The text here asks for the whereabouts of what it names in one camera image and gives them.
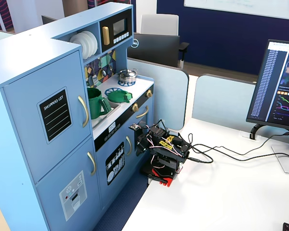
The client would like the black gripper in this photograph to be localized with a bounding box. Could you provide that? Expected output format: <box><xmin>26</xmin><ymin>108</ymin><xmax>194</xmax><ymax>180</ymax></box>
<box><xmin>135</xmin><ymin>128</ymin><xmax>152</xmax><ymax>157</ymax></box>

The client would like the green pitcher lid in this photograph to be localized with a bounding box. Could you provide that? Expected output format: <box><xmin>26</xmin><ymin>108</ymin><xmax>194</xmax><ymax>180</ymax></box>
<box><xmin>106</xmin><ymin>89</ymin><xmax>133</xmax><ymax>103</ymax></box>

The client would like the steel pot lid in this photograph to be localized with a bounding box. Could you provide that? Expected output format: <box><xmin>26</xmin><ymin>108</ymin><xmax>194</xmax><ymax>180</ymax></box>
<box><xmin>118</xmin><ymin>69</ymin><xmax>137</xmax><ymax>77</ymax></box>

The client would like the red table clamp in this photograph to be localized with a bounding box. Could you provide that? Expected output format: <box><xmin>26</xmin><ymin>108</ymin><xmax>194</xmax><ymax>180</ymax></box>
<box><xmin>148</xmin><ymin>168</ymin><xmax>175</xmax><ymax>188</ymax></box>

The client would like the grey toy sink basin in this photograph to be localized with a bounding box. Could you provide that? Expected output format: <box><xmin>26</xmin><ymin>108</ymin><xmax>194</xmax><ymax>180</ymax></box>
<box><xmin>90</xmin><ymin>102</ymin><xmax>121</xmax><ymax>130</ymax></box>

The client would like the light blue desk divider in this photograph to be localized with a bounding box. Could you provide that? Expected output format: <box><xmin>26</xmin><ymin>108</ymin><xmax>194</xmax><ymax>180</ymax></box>
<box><xmin>192</xmin><ymin>74</ymin><xmax>289</xmax><ymax>140</ymax></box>
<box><xmin>127</xmin><ymin>58</ymin><xmax>190</xmax><ymax>131</ymax></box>

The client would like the green plastic pitcher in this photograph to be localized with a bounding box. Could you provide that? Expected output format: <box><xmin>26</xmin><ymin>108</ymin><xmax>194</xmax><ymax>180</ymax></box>
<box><xmin>86</xmin><ymin>87</ymin><xmax>112</xmax><ymax>120</ymax></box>

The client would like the small steel pot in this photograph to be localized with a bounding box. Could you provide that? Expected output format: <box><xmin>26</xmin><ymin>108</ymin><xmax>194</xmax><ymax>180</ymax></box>
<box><xmin>117</xmin><ymin>68</ymin><xmax>139</xmax><ymax>83</ymax></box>

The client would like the black shopping list board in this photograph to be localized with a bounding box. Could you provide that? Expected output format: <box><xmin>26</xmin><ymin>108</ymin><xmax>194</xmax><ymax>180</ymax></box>
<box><xmin>37</xmin><ymin>87</ymin><xmax>73</xmax><ymax>144</ymax></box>

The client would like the black dell monitor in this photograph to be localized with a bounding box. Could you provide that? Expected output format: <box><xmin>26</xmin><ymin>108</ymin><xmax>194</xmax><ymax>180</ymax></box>
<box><xmin>127</xmin><ymin>33</ymin><xmax>181</xmax><ymax>68</ymax></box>

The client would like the white toy plate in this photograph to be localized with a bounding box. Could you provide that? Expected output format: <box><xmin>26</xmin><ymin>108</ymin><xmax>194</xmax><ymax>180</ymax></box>
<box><xmin>87</xmin><ymin>30</ymin><xmax>98</xmax><ymax>54</ymax></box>
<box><xmin>79</xmin><ymin>31</ymin><xmax>95</xmax><ymax>57</ymax></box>
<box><xmin>69</xmin><ymin>33</ymin><xmax>90</xmax><ymax>60</ymax></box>

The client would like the blue wooden toy kitchen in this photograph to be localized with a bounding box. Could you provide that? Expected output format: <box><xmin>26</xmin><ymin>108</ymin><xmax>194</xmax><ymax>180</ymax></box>
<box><xmin>0</xmin><ymin>1</ymin><xmax>155</xmax><ymax>231</ymax></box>

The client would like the grey office chair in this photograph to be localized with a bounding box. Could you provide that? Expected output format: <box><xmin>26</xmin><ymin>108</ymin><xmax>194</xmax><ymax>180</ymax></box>
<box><xmin>140</xmin><ymin>13</ymin><xmax>190</xmax><ymax>69</ymax></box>

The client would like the black toy microwave door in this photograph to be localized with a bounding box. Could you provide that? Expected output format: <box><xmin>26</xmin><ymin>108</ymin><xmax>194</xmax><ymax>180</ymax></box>
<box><xmin>99</xmin><ymin>9</ymin><xmax>132</xmax><ymax>52</ymax></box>

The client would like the silver monitor stand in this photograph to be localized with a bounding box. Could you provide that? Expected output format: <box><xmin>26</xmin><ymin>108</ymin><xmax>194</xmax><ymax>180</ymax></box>
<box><xmin>250</xmin><ymin>123</ymin><xmax>289</xmax><ymax>175</ymax></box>

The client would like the lit computer monitor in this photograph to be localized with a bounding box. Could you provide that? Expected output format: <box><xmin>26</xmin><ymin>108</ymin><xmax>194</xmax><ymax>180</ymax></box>
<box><xmin>246</xmin><ymin>39</ymin><xmax>289</xmax><ymax>132</ymax></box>

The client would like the gold dishwasher door handle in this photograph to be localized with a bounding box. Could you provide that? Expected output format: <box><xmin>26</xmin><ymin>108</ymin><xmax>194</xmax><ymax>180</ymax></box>
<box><xmin>125</xmin><ymin>136</ymin><xmax>132</xmax><ymax>156</ymax></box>

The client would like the gold oven door handle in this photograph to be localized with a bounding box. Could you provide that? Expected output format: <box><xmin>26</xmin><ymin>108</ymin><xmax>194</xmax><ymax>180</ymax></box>
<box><xmin>135</xmin><ymin>105</ymin><xmax>149</xmax><ymax>119</ymax></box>

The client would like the gold fridge door handle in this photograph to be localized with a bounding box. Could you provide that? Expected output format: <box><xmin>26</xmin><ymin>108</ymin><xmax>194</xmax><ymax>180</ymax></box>
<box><xmin>87</xmin><ymin>151</ymin><xmax>97</xmax><ymax>176</ymax></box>
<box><xmin>77</xmin><ymin>95</ymin><xmax>90</xmax><ymax>128</ymax></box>

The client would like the black power cable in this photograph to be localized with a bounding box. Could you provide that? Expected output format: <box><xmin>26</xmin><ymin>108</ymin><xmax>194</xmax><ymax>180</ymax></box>
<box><xmin>187</xmin><ymin>142</ymin><xmax>289</xmax><ymax>165</ymax></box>

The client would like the gold microwave handle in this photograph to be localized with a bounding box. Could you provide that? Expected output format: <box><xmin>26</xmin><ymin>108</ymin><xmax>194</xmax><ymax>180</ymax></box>
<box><xmin>102</xmin><ymin>26</ymin><xmax>111</xmax><ymax>46</ymax></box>

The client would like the black usb cable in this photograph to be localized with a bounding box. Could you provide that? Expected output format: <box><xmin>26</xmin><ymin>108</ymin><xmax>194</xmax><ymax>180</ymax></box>
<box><xmin>156</xmin><ymin>119</ymin><xmax>289</xmax><ymax>165</ymax></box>

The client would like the white wall whiteboard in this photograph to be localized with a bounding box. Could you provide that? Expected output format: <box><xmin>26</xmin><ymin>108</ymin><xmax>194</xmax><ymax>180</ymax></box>
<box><xmin>184</xmin><ymin>0</ymin><xmax>289</xmax><ymax>21</ymax></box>

